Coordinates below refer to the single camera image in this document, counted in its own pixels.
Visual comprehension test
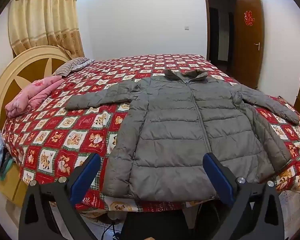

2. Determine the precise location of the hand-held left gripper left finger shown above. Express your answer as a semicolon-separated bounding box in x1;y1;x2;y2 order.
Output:
18;152;102;240

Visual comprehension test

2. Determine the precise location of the dark wooden door frame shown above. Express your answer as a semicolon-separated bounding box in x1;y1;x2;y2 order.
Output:
204;0;240;77

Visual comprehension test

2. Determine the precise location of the grey puffer jacket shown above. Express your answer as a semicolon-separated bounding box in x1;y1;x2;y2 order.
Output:
64;69;300;202

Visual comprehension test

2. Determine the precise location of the black cable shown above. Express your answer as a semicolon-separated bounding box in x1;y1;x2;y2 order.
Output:
100;219;118;240

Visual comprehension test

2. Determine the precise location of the beige patterned curtain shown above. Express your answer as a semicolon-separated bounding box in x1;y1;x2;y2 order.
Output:
8;0;85;58

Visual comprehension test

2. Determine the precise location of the yellow wooden bed base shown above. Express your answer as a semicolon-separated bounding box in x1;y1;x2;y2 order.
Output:
0;165;28;201

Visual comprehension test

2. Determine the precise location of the pink folded blanket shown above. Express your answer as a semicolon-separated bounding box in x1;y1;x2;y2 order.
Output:
4;76;65;117

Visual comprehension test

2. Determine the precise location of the red patterned bedsheet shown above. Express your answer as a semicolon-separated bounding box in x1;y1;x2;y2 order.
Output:
1;54;300;214

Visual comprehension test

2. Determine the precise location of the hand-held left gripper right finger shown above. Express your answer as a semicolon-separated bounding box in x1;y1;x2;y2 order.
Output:
202;152;285;240

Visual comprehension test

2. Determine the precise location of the striped pillow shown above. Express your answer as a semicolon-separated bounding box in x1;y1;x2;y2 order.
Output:
52;57;95;77

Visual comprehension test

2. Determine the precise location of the brown wooden door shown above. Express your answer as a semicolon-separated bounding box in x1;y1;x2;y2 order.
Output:
234;0;265;90

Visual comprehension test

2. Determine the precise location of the cream and brown headboard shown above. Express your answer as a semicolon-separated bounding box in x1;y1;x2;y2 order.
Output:
0;45;73;135

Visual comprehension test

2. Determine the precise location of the red paper door decoration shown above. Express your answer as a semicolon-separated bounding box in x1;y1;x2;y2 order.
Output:
243;10;255;26

